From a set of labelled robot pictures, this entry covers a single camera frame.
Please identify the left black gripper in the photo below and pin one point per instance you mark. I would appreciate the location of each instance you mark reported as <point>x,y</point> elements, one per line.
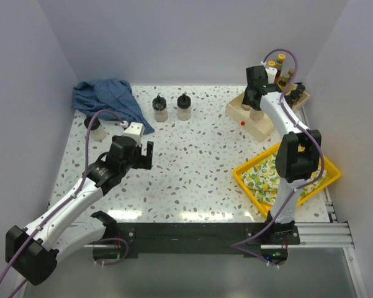
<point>144,161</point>

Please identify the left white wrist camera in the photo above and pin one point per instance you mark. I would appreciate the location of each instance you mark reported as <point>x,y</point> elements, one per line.
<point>135,131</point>

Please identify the yellow plastic tray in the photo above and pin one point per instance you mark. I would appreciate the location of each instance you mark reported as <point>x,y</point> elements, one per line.
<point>333,174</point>

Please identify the yellow oil bottle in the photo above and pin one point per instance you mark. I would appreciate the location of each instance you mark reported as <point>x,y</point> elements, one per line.
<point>291,74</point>
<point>283,81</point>

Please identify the taped lid glass jar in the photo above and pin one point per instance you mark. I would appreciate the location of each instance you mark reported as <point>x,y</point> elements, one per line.
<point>159,105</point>

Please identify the red cap sauce bottle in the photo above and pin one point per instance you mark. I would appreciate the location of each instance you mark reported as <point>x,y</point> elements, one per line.
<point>280,60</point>

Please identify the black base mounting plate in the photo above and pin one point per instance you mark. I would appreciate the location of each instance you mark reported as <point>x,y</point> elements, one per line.
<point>128,240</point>

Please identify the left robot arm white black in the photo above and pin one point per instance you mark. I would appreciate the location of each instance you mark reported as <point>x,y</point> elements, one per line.
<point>33,250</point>

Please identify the yellow cap sauce bottle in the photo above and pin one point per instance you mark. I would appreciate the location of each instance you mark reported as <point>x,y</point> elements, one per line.
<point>272,64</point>

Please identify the small front spice jar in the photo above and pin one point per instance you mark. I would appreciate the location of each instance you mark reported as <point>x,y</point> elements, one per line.
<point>300,88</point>

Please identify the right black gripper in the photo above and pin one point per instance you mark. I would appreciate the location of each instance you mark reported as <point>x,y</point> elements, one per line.
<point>245,100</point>

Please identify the dark spice shaker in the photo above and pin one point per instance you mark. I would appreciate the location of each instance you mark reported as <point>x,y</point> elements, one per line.
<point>294,96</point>

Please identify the lemon print cloth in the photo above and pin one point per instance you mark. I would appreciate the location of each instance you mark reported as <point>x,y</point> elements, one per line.
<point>263,181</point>

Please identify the blue checkered shirt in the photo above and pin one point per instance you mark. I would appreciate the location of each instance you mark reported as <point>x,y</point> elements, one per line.
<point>112,94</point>

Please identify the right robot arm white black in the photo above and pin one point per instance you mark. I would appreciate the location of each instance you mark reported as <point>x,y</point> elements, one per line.
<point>299,154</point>

